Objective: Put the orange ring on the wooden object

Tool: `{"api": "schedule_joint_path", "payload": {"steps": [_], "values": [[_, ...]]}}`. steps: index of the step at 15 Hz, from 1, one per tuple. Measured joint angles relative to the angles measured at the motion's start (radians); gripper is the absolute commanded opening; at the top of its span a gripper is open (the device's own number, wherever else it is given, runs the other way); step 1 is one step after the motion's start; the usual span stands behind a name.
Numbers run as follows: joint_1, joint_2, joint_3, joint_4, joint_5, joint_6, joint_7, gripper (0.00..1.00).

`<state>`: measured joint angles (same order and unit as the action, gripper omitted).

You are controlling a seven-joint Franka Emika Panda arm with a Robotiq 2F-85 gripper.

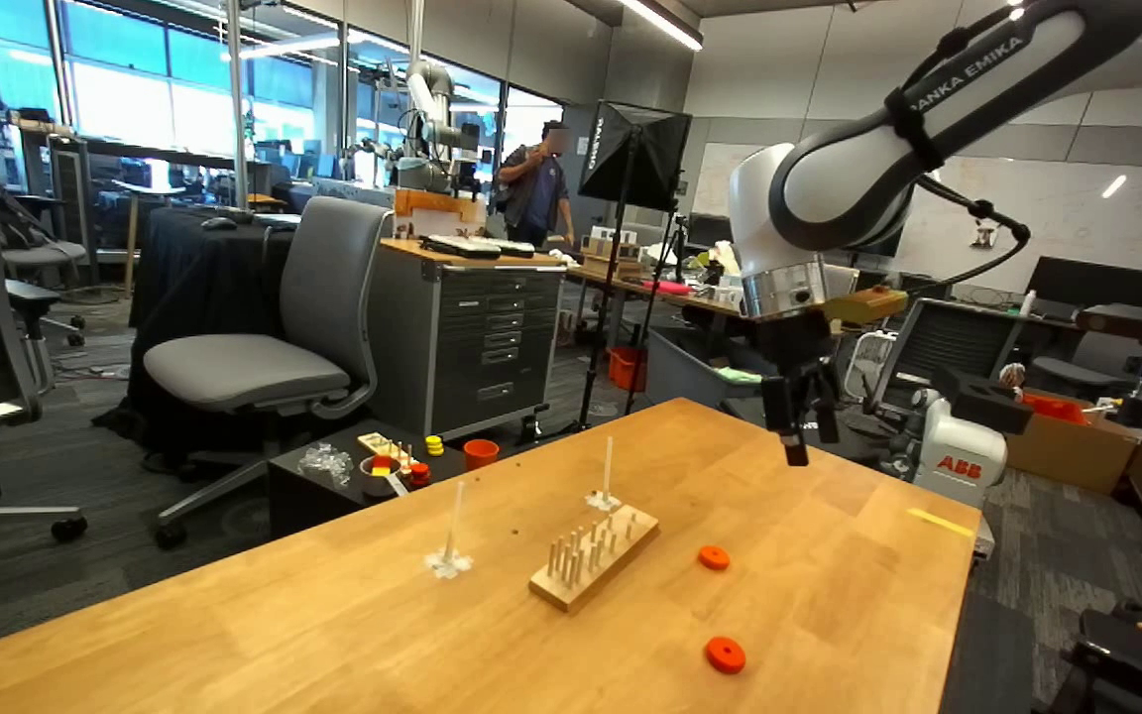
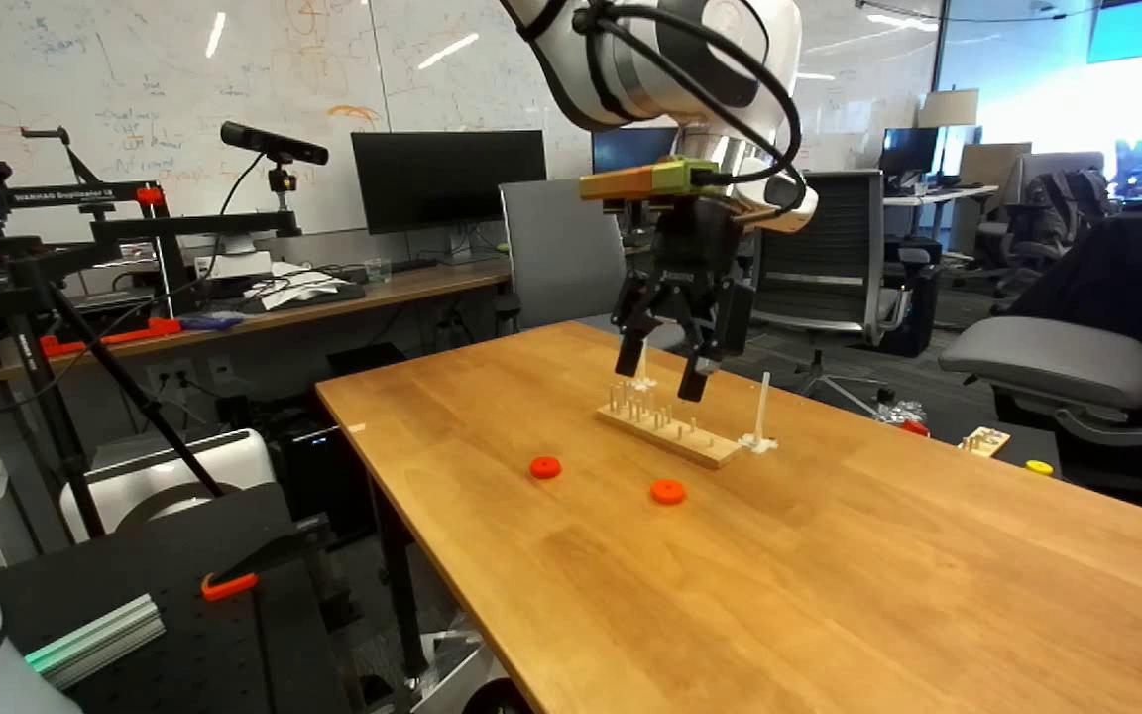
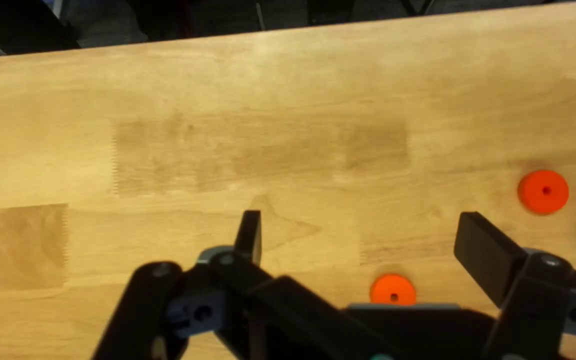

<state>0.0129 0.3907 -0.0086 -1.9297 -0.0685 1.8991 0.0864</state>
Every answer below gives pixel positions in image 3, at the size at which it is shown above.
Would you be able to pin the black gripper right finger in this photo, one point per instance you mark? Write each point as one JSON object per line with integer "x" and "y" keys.
{"x": 488, "y": 254}

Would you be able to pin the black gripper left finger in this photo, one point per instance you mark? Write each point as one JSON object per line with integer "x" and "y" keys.
{"x": 253, "y": 238}

